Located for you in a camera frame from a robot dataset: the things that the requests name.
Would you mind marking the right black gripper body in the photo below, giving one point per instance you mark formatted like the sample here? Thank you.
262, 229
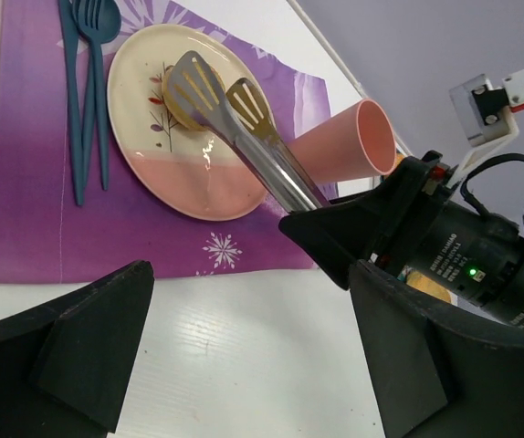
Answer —
409, 220

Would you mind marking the large plain doughnut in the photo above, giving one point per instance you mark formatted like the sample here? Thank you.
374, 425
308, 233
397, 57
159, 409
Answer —
426, 285

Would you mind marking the blue plastic spoon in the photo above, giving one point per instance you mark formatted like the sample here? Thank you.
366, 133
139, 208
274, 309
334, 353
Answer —
100, 22

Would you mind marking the cream and pink plate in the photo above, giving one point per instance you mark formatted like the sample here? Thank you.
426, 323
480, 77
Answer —
192, 171

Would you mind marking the blue plastic fork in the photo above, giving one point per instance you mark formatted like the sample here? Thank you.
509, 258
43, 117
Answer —
87, 129

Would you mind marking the blue plastic knife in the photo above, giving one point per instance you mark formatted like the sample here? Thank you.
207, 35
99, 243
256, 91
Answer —
70, 44

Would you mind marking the pink plastic cup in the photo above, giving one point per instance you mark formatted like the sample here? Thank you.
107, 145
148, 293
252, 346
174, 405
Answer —
354, 144

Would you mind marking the metal serving tongs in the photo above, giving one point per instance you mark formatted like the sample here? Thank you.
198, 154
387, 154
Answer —
195, 89

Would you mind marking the small round bread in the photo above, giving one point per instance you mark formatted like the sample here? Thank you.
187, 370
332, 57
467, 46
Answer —
181, 117

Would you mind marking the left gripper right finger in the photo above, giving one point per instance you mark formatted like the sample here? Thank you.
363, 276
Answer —
437, 370

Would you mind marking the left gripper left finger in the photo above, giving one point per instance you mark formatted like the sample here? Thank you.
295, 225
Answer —
66, 364

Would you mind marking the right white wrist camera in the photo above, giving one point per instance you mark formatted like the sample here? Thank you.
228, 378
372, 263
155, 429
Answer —
486, 115

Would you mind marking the purple floral placemat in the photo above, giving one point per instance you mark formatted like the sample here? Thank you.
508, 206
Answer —
45, 237

